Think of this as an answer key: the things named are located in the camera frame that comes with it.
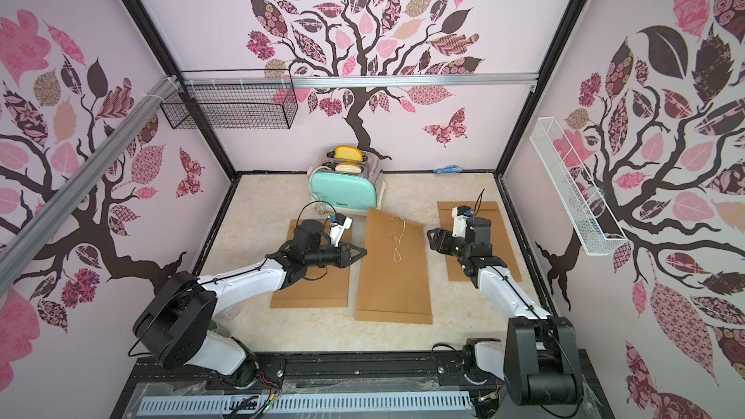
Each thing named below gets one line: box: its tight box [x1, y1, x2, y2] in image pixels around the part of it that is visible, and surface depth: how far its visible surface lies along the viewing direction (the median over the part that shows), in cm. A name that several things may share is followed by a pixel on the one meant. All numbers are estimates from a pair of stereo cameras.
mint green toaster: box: [308, 148, 384, 214], surface depth 99 cm
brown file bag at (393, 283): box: [355, 206, 433, 325], surface depth 89 cm
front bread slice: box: [334, 161, 363, 175], surface depth 99 cm
